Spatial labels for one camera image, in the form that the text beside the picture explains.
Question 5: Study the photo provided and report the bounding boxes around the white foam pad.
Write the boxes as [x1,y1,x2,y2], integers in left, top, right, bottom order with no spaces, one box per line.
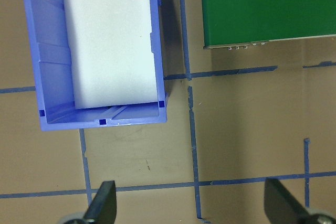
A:
[60,0,161,110]

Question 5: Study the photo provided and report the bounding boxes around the green conveyor belt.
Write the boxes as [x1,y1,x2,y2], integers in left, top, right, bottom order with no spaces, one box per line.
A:
[199,0,336,50]

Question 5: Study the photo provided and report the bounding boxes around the blue plastic storage bin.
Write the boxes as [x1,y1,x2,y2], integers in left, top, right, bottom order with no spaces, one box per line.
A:
[20,0,169,132]

